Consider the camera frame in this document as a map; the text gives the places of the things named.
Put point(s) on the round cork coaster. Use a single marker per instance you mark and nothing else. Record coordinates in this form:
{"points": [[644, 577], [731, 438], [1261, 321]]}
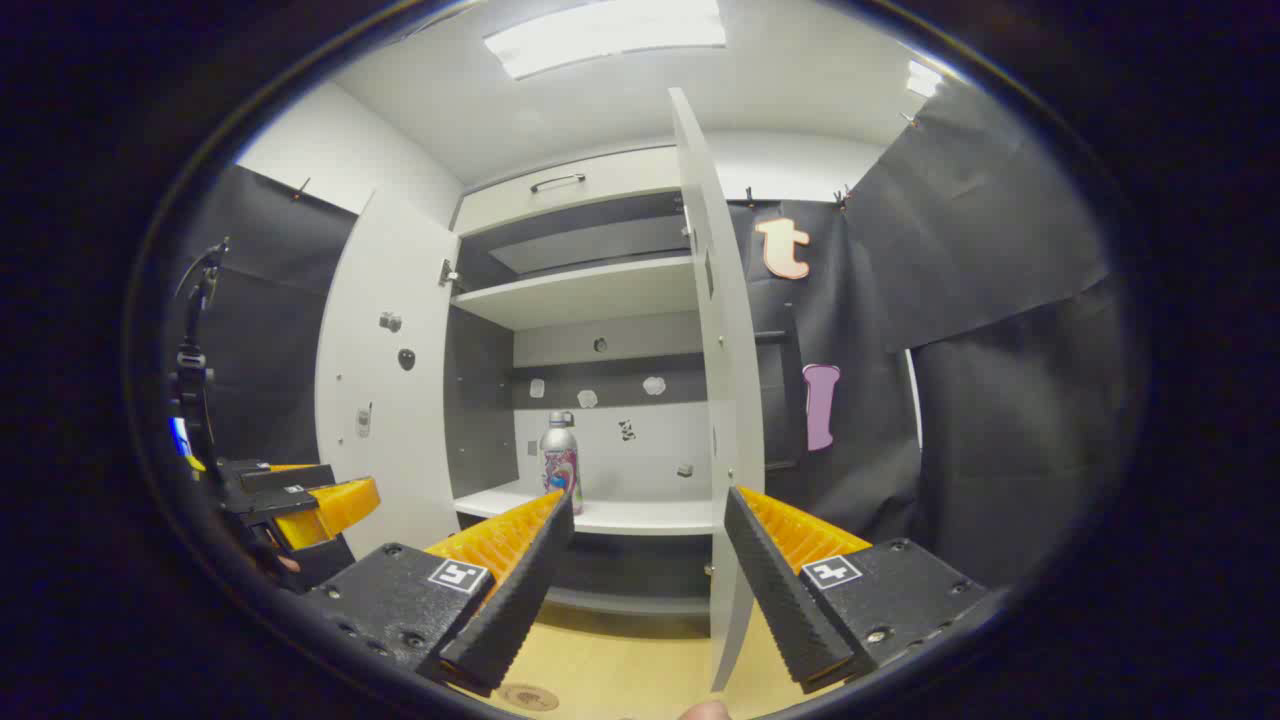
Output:
{"points": [[528, 697]]}

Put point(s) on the white grey cabinet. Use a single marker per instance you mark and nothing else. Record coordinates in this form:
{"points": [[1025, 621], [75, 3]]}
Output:
{"points": [[590, 290]]}

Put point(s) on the white cabinet door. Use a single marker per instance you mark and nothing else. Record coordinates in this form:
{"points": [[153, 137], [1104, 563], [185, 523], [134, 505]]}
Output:
{"points": [[385, 440], [722, 330]]}

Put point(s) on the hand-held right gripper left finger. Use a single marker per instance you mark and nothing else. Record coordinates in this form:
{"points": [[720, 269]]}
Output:
{"points": [[520, 590]]}

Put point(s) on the ceiling light panel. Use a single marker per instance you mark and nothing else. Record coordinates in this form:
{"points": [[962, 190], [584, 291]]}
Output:
{"points": [[610, 35]]}

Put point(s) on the black camera stand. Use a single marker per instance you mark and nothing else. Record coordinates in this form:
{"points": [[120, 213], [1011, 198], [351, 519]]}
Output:
{"points": [[193, 380]]}

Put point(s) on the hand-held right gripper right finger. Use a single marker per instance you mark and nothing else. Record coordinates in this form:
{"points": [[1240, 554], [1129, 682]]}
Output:
{"points": [[775, 580]]}

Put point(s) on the small ceiling light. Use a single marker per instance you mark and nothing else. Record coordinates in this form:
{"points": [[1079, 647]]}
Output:
{"points": [[924, 80]]}

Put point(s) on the silver printed bottle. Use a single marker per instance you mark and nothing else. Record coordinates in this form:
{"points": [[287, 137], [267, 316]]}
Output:
{"points": [[560, 455]]}

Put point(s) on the computer monitor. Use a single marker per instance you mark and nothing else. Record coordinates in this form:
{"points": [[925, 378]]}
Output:
{"points": [[180, 437]]}

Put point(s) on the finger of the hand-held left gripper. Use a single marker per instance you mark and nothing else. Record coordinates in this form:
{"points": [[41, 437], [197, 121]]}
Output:
{"points": [[335, 508], [290, 478]]}

